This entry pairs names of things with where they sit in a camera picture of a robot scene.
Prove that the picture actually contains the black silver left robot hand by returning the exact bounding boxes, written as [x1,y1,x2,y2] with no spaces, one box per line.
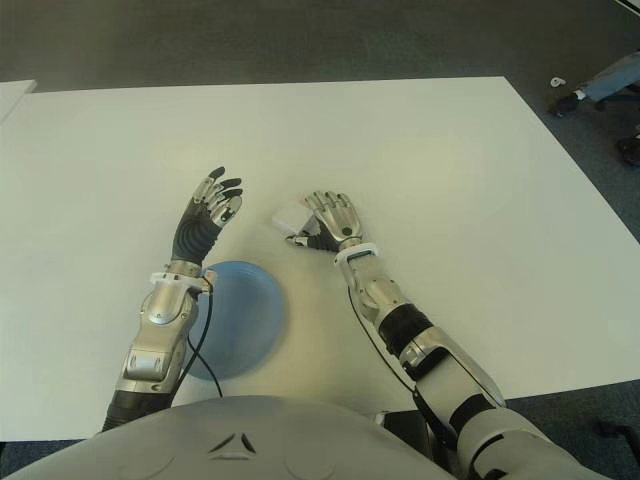
[172,166,245,264]

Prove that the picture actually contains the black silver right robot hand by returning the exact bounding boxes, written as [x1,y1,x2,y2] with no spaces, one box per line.
[284,189,364,251]

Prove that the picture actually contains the white charger block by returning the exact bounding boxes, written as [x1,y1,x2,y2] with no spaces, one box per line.
[272,201,315,236]

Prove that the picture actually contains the blue plastic plate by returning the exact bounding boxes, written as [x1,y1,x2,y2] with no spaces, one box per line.
[184,259,290,384]

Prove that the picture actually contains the grey robot torso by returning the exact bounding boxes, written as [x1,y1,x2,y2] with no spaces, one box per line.
[0,394,451,480]

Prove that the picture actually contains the white side table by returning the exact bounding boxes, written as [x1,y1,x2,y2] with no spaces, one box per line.
[0,77,37,124]

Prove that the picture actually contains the person's blue jeans leg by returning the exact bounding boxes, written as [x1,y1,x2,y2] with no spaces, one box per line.
[577,52,640,104]

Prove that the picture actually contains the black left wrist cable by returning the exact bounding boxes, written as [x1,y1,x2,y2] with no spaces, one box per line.
[187,284,225,399]

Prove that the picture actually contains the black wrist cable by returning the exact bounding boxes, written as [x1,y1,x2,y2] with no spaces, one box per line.
[347,289,451,446]
[187,284,225,399]

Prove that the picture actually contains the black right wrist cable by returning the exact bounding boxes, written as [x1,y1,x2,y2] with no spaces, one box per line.
[347,289,451,446]

